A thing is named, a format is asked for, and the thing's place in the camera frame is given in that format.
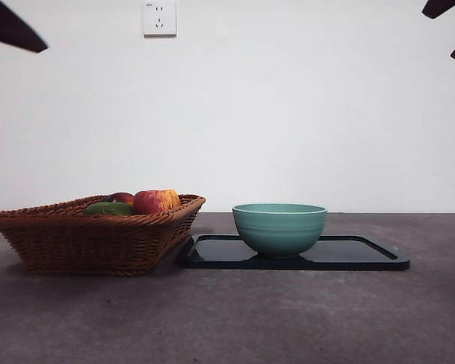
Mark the teal ceramic bowl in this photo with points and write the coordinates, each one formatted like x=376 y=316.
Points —
x=280 y=231

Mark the brown wicker basket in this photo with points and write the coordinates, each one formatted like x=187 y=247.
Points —
x=87 y=242

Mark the black rectangular tray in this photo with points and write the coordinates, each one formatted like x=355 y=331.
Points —
x=220 y=254

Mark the red and yellow apple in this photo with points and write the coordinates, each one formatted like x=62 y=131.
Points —
x=153 y=201

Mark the white wall socket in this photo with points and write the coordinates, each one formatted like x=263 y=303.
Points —
x=159 y=19

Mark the dark red fruit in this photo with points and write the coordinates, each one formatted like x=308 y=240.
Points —
x=120 y=198

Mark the green fruit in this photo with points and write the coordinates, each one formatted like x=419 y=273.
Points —
x=110 y=208

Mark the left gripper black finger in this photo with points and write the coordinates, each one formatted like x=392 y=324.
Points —
x=7 y=26

